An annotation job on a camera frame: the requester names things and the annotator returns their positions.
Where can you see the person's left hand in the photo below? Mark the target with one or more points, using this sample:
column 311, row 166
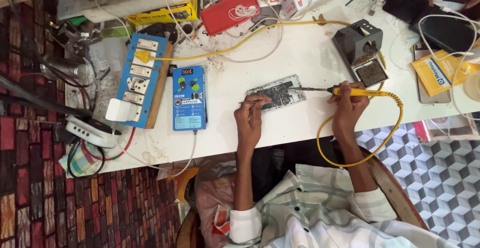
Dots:
column 248, row 122

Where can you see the person's right hand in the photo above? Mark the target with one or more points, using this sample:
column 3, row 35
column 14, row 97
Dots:
column 348, row 115

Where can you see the metal tweezers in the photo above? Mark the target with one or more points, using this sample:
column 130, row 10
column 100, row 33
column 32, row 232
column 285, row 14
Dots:
column 247, row 102

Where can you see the yellow soldering iron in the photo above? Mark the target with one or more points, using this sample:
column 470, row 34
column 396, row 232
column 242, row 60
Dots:
column 360, row 91

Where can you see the opened smartphone with circuit board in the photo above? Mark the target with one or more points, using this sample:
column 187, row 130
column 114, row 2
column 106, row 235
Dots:
column 279, row 92

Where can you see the person's black trousers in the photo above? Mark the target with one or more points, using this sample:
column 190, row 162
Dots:
column 285, row 165

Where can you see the blue earphone box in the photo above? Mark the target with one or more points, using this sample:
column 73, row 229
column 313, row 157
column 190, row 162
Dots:
column 189, row 100

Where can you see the black soldering iron stand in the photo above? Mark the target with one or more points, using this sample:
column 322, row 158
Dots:
column 354, row 44

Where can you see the translucent plastic bag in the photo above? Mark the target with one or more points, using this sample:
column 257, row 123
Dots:
column 213, row 199

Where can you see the silver smartphone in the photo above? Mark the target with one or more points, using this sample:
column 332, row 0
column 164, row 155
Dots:
column 435, row 97

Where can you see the yellow packet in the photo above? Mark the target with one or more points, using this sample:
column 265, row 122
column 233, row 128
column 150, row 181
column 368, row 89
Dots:
column 437, row 74

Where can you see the person's checked shirt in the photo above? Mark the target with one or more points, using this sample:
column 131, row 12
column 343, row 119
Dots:
column 322, row 218

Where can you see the white earphones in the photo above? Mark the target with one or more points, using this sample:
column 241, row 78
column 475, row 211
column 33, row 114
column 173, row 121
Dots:
column 243, row 12

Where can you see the red power bank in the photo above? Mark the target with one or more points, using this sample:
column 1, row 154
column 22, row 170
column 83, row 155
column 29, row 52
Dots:
column 219, row 15

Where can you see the small black smartphone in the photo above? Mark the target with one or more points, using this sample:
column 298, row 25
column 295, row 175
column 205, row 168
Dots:
column 403, row 4

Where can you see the large black smartphone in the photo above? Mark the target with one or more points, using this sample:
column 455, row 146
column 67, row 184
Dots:
column 444, row 32

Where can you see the white charger adapter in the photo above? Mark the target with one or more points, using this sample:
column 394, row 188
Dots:
column 117, row 110

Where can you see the yellow cardboard box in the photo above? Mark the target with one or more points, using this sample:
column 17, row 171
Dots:
column 161, row 15

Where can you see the white power strip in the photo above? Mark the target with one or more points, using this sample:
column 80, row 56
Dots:
column 92, row 132

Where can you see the checked cloth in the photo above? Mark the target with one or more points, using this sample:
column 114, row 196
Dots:
column 77, row 162

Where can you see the clear glass jar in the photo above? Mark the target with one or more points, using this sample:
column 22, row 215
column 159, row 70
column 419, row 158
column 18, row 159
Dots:
column 63, row 67

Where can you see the blue switch board on wood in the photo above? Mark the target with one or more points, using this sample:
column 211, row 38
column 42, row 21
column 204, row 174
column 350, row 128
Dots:
column 139, row 79

